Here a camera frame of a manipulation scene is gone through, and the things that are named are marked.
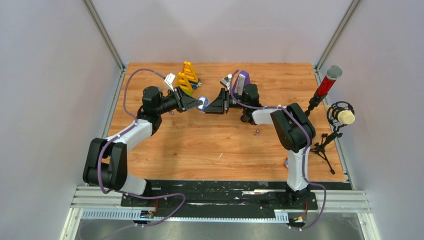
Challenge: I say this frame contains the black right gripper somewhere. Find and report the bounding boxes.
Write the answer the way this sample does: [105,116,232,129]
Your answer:
[204,88,249,115]

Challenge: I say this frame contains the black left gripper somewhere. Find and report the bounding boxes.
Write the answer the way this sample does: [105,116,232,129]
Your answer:
[155,86,202,116]

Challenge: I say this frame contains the purple-grey earbud charging case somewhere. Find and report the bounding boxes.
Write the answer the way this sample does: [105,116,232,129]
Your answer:
[197,95,210,112]

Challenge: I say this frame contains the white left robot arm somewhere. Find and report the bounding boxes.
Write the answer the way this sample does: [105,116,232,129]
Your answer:
[82,86,203,207]

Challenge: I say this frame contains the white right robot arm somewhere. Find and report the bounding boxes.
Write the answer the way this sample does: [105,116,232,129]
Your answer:
[200,83,316,209]

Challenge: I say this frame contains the yellow toy block tower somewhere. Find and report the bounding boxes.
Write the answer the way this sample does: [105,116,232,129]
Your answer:
[176,72,194,96]

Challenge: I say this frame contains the yellow toy block on car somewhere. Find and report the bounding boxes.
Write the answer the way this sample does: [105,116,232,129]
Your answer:
[182,61,202,90]

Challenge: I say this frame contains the purple metronome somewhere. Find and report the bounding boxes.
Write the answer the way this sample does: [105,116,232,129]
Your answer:
[231,70,251,96]

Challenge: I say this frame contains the small toy figure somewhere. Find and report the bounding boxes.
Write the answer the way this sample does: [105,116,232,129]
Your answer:
[283,158,289,168]

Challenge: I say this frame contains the red microphone on stand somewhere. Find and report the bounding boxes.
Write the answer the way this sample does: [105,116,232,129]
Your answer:
[304,65,343,116]

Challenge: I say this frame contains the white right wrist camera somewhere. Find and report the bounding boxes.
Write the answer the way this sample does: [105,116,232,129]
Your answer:
[220,74,233,90]

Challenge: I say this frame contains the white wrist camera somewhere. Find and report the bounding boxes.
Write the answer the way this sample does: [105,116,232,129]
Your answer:
[163,73,176,92]
[220,74,233,90]

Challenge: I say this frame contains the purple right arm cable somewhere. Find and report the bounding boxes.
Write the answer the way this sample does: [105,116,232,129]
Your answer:
[229,69,328,231]

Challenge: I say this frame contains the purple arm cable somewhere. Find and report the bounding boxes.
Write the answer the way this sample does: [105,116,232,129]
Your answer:
[96,68,187,229]
[229,69,328,231]

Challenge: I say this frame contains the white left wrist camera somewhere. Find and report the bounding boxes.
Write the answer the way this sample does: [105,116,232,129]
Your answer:
[163,73,176,92]

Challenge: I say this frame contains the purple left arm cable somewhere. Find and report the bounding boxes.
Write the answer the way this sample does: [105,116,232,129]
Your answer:
[96,68,187,229]

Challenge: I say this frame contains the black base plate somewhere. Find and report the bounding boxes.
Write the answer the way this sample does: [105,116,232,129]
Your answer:
[109,178,353,220]

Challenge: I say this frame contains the beige microphone in shock mount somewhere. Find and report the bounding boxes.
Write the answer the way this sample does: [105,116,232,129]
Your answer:
[310,101,355,175]

